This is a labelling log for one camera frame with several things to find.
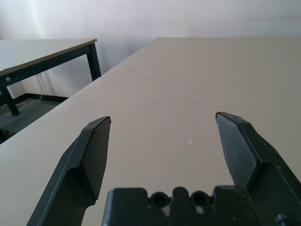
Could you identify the side table with black frame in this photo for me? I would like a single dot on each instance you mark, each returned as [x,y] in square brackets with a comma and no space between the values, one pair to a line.
[58,56]

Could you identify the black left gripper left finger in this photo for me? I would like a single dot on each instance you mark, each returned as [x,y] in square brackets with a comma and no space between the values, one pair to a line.
[77,169]

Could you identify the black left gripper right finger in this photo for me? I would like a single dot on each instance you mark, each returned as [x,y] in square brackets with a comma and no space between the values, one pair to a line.
[247,153]

